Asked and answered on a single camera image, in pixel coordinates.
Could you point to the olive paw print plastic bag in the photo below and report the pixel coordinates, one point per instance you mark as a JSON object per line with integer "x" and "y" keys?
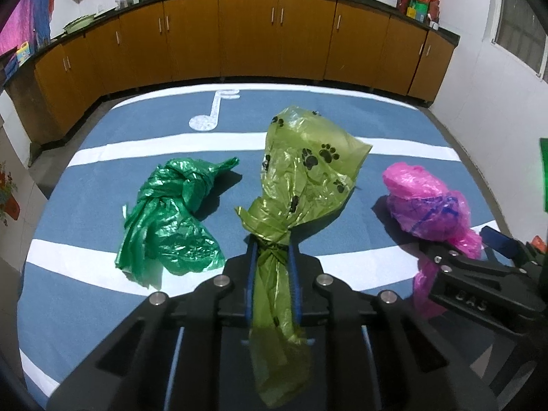
{"x": 299, "y": 167}

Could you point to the green knotted plastic bag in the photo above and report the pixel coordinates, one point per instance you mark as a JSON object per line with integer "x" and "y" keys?
{"x": 171, "y": 222}

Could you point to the pink plastic bag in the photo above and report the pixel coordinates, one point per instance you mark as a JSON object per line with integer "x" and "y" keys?
{"x": 419, "y": 197}

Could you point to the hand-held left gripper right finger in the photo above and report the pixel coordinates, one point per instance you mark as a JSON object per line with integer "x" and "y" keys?
{"x": 296, "y": 284}

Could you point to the bright green sheet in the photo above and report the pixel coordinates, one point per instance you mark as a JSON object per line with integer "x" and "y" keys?
{"x": 544, "y": 171}

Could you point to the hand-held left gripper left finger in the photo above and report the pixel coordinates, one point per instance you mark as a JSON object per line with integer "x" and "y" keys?
{"x": 252, "y": 274}

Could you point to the white cabinet with flower decal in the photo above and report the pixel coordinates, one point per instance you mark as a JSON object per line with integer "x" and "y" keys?
{"x": 13, "y": 205}

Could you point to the wooden base cabinets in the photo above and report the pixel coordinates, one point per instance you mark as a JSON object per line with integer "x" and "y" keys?
{"x": 248, "y": 34}

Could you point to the small white cup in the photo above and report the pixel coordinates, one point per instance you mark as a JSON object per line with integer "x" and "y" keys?
{"x": 434, "y": 25}

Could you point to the green box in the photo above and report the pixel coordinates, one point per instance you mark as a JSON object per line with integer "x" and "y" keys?
{"x": 417, "y": 10}

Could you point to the black kitchen countertop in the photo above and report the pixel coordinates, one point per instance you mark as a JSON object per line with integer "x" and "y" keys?
{"x": 445, "y": 34}

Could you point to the yellow blue box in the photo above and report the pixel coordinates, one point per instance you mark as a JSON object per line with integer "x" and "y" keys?
{"x": 19, "y": 58}

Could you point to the barred window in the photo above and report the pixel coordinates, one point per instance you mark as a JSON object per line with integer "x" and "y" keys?
{"x": 522, "y": 25}

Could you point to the blue cloth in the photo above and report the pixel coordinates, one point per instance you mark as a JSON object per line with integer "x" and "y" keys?
{"x": 43, "y": 13}

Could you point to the green basin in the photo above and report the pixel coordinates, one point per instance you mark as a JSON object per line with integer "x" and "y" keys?
{"x": 79, "y": 25}

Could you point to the pink cloth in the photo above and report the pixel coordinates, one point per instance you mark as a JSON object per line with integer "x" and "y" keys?
{"x": 17, "y": 21}

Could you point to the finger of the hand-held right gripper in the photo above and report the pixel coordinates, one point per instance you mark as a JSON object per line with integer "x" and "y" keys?
{"x": 501, "y": 242}
{"x": 454, "y": 261}

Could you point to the blue white striped mat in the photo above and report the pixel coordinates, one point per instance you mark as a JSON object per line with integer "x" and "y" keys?
{"x": 107, "y": 137}

